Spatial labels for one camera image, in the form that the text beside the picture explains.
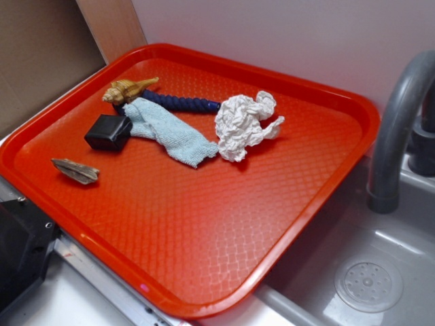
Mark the tan spiral seashell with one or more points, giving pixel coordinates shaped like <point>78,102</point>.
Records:
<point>126,91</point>

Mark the red plastic tray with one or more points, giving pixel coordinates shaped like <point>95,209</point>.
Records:
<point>192,241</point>

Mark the black square block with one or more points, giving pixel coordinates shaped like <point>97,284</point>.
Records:
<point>109,133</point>

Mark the grey toy sink basin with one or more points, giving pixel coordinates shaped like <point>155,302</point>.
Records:
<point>301,285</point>

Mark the dark grey faucet knob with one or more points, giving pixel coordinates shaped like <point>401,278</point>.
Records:
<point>421,144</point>

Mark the grey plastic faucet spout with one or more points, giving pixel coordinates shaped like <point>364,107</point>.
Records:
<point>403,107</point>

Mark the light blue cloth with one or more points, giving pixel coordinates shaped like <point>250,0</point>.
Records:
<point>181,141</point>

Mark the crumpled white paper tissue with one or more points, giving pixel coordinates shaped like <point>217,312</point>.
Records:
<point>238,124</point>

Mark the round sink drain cover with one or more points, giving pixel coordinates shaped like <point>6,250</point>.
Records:
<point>368,283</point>

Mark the brown cardboard panel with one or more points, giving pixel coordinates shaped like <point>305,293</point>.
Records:
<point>46,50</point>

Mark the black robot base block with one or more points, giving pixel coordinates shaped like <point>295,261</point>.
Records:
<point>27,242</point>

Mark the grey brown driftwood piece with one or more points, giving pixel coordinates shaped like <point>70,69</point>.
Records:
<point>78,172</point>

